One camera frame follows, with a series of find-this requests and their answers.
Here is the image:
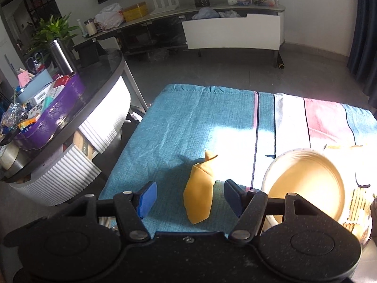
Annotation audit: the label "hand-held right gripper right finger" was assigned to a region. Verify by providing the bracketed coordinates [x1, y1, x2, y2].
[224, 179, 339, 245]

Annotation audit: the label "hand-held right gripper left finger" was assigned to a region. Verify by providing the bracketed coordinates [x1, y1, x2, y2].
[44, 181, 157, 242]

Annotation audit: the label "orange cloth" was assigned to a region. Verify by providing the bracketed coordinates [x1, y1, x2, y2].
[183, 150, 218, 225]

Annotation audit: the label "beige paper cup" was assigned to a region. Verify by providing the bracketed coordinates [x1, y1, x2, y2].
[262, 148, 346, 228]

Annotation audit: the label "striped blue blanket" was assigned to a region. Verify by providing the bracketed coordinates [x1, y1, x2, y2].
[98, 84, 377, 233]

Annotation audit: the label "purple tin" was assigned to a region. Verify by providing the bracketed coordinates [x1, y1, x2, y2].
[15, 74, 86, 149]

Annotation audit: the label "round coffee table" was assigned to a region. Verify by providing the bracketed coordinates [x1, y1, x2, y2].
[0, 49, 149, 207]

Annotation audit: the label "tape roll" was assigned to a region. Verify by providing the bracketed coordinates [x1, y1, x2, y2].
[0, 143, 30, 170]

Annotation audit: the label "black roll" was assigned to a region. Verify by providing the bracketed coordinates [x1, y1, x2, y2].
[274, 51, 286, 70]

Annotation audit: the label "pile of small cartons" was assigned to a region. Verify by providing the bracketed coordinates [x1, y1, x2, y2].
[22, 75, 71, 124]

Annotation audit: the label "light blue organizer box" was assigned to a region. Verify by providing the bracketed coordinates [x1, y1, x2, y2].
[16, 69, 53, 104]

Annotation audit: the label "black box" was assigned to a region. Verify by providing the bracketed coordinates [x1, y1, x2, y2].
[73, 37, 107, 68]

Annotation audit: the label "crinkled clear plastic wrap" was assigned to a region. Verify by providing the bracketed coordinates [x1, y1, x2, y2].
[0, 103, 25, 130]

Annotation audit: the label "white drawer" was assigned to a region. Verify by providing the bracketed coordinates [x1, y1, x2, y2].
[181, 13, 280, 50]

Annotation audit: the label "steel thermos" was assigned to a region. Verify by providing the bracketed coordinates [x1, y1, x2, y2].
[49, 39, 74, 76]

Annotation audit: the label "television cabinet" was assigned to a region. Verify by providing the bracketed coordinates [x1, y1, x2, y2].
[72, 3, 286, 60]

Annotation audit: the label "scissors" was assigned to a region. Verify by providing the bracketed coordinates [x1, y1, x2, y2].
[26, 52, 45, 68]

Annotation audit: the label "candle jar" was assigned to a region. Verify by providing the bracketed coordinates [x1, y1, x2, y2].
[84, 19, 98, 36]

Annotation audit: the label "white plastic bag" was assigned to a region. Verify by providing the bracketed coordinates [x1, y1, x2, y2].
[95, 4, 124, 30]

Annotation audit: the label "grey cloth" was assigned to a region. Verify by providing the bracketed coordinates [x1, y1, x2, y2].
[192, 6, 220, 20]

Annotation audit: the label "yellow tin box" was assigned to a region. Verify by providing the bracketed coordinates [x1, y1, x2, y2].
[122, 2, 148, 22]

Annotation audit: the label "green bamboo plant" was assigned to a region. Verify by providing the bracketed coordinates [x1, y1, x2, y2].
[29, 13, 80, 54]

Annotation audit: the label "white router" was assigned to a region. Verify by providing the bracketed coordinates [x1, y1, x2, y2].
[150, 0, 180, 15]

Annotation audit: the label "dark blue curtain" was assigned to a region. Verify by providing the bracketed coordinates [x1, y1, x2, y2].
[347, 0, 377, 107]

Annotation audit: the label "black door frame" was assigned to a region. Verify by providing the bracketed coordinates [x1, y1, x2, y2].
[0, 0, 59, 74]

